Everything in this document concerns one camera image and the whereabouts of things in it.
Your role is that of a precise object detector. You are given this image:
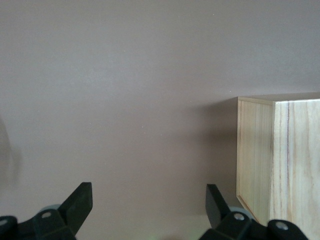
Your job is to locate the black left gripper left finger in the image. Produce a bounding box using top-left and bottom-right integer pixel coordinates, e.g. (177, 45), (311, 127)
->
(0, 182), (94, 240)

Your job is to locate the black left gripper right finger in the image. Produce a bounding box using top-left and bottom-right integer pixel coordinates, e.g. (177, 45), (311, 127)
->
(199, 184), (307, 240)

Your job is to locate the light wooden drawer box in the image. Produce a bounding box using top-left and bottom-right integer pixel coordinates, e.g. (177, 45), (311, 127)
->
(236, 92), (320, 240)

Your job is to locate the brown table mat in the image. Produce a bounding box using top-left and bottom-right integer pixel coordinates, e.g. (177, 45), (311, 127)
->
(0, 0), (320, 240)

